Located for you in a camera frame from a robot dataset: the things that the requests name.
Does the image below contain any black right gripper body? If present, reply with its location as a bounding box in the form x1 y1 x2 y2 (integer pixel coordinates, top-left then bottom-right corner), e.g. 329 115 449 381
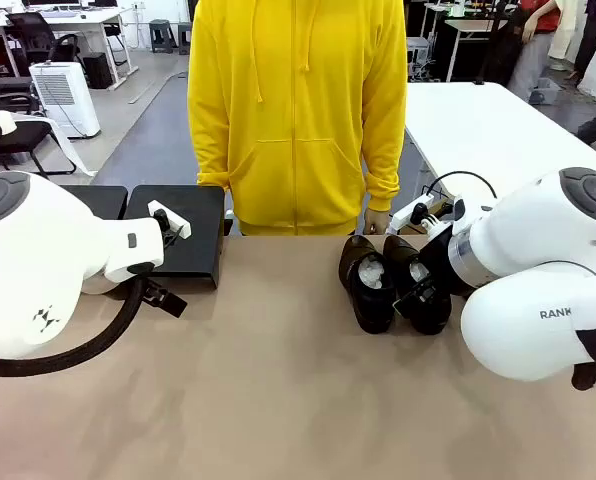
417 225 474 301

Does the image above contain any black paper-stuffed leather shoe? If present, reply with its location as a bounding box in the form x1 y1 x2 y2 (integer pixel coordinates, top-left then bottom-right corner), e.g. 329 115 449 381
338 234 397 335
382 234 453 336

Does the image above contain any yellow sleeved left forearm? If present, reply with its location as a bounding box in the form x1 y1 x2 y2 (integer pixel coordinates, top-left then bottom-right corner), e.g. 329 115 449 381
363 99 409 214

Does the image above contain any yellow sleeved right forearm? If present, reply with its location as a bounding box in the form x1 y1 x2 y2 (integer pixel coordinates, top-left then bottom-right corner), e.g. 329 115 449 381
187 99 232 192

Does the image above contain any black metal shoe stand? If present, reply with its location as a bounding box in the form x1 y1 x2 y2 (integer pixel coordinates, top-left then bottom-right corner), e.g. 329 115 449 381
60 185 129 221
122 185 227 290

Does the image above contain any person's left hand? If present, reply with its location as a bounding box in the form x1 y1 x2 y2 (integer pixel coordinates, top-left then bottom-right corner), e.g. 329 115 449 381
362 208 392 234

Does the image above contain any white table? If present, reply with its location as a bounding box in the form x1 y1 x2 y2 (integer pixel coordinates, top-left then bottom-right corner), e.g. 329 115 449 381
405 82 596 201

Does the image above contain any person in yellow hoodie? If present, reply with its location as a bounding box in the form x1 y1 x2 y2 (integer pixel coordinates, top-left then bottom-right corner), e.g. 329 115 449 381
186 0 409 236

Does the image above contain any grey plastic bin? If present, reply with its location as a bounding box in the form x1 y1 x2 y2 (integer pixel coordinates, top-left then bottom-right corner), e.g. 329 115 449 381
530 77 562 105

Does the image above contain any white computer case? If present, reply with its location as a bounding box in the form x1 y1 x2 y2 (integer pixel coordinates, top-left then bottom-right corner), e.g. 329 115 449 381
406 37 432 81

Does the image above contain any black desk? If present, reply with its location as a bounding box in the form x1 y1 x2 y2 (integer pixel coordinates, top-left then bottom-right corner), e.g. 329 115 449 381
435 17 524 84

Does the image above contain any black chair with white item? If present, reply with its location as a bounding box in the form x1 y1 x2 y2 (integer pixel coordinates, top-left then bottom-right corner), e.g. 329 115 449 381
0 112 77 179

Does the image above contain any white air purifier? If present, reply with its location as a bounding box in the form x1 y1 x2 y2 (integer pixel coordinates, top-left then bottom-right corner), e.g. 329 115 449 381
29 60 102 140

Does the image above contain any person in red top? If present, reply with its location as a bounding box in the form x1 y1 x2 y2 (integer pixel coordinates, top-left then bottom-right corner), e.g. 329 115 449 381
507 0 564 101

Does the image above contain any black computer tower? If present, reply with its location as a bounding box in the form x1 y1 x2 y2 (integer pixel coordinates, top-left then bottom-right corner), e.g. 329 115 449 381
82 52 114 90

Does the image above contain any white office desk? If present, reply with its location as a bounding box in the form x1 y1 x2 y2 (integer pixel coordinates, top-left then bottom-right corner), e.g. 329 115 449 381
0 7 139 91

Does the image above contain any black office chair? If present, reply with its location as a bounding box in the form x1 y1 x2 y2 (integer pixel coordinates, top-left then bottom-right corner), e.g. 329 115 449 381
5 12 82 66

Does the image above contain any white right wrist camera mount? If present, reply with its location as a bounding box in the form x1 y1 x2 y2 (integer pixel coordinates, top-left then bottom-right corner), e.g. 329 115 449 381
388 192 467 236

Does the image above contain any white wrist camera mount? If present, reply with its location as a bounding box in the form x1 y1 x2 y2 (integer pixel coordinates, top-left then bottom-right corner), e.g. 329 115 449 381
146 199 193 240
388 192 467 236

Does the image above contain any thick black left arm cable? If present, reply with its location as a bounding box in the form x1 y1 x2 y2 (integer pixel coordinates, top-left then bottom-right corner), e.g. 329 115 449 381
0 277 147 377

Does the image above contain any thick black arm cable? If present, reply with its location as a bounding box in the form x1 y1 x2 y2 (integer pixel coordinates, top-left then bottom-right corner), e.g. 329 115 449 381
570 360 596 392
0 277 147 377

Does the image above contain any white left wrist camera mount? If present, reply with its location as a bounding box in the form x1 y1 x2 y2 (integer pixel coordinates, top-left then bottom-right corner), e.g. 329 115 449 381
146 199 193 240

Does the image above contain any thin black camera cable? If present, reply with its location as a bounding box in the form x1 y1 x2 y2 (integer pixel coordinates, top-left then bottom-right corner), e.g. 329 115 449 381
422 171 499 201

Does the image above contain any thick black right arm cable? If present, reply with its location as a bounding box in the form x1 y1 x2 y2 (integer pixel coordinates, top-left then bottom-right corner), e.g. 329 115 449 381
570 360 596 392

